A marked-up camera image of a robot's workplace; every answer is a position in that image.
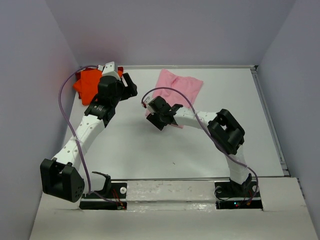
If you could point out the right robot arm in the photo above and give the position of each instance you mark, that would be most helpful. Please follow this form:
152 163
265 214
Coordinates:
221 127

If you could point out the orange folded t shirt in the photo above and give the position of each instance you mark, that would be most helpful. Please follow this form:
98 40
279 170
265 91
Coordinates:
87 84

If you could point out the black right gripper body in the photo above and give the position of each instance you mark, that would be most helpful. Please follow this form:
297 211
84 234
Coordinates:
157 119

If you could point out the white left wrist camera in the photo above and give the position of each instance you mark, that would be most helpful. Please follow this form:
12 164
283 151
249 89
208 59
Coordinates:
109 69

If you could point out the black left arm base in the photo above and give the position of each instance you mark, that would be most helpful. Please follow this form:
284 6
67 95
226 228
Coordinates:
112 196

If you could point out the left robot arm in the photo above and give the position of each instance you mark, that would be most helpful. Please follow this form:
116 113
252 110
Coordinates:
66 175

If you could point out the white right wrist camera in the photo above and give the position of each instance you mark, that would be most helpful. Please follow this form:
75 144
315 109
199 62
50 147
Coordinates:
146 104

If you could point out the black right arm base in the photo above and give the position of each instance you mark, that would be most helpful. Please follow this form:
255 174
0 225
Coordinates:
230 195

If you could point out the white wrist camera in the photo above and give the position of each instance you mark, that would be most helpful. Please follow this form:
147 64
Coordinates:
146 104
109 69

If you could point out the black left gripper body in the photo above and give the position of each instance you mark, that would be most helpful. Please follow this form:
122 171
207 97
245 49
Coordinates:
120 89

